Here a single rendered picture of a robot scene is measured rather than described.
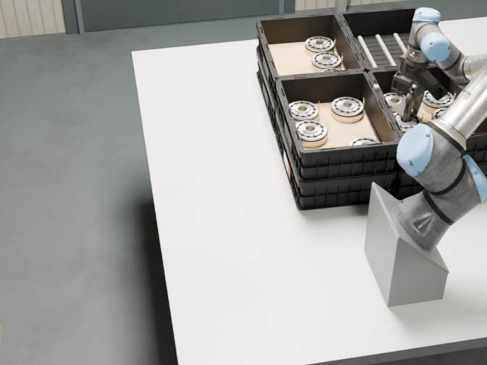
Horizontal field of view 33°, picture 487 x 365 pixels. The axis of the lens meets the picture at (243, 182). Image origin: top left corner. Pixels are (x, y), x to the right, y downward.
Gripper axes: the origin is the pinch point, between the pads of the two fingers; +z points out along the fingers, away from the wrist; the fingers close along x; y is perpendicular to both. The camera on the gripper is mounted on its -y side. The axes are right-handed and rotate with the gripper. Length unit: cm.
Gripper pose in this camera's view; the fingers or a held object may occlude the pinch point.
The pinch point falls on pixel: (410, 119)
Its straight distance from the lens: 263.4
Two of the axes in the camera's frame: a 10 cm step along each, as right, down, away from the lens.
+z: -0.8, 8.3, 5.5
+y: -7.9, -3.9, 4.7
